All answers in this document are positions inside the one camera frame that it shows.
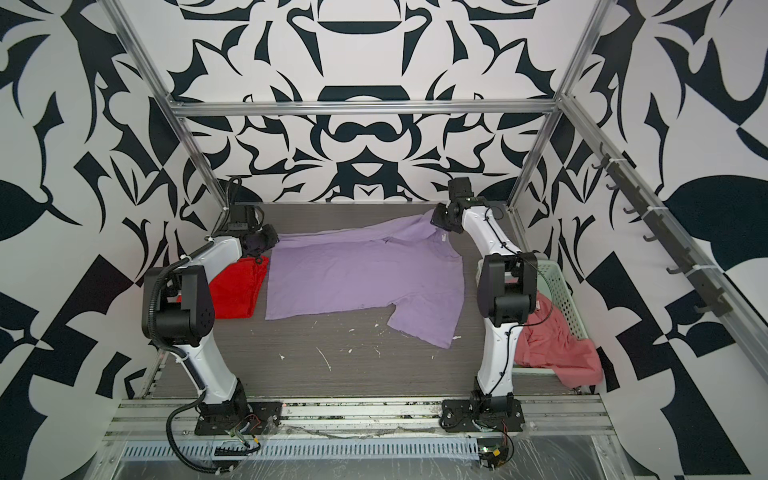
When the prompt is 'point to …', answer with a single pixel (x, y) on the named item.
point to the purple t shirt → (409, 264)
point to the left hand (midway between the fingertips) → (273, 231)
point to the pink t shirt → (546, 342)
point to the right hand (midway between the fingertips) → (441, 215)
